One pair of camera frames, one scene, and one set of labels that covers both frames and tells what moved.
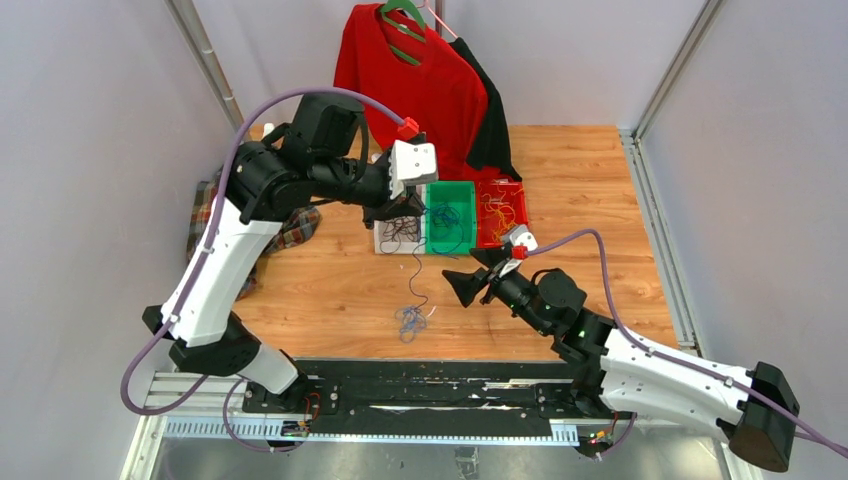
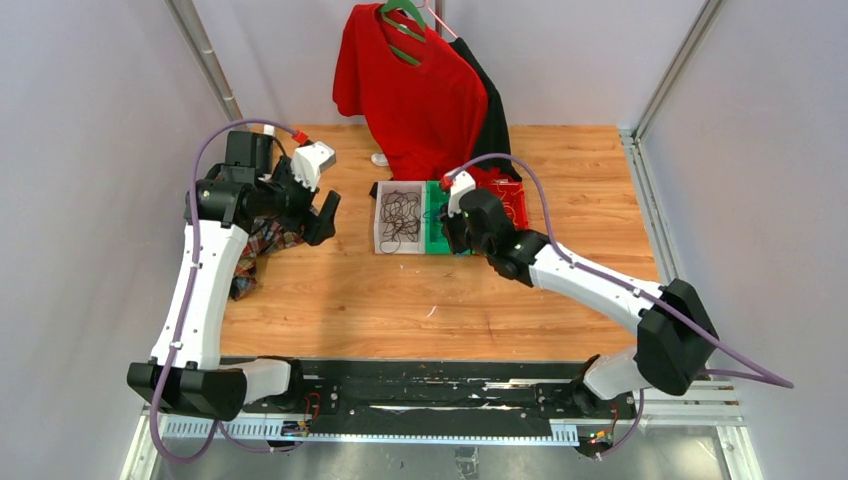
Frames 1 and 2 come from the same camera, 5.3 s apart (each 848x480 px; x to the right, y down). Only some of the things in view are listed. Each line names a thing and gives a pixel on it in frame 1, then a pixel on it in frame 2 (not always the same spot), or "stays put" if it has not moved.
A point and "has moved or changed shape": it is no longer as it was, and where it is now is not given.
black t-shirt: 493,147 stays put
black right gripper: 466,284 -> 456,246
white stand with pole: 187,19 stays put
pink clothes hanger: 427,4 stays put
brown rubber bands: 396,227 stays put
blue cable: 412,320 has moved or changed shape
